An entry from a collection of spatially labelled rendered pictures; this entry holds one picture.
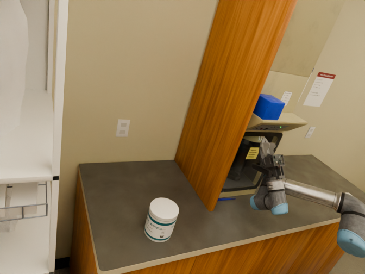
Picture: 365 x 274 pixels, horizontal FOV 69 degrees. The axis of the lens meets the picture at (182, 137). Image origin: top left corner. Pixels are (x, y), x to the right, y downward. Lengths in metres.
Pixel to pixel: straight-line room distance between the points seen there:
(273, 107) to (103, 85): 0.85
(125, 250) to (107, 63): 0.88
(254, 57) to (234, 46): 0.16
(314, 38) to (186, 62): 0.65
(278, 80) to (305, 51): 0.18
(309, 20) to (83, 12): 1.00
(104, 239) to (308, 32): 1.28
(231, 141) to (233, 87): 0.26
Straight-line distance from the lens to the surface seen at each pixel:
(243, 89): 1.26
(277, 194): 1.31
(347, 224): 1.37
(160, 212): 1.19
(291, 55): 1.39
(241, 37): 1.33
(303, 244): 2.07
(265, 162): 1.34
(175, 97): 1.63
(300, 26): 1.37
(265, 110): 1.27
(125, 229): 1.30
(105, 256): 1.21
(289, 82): 1.45
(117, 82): 1.48
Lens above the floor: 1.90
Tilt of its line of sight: 26 degrees down
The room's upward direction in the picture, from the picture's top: 16 degrees clockwise
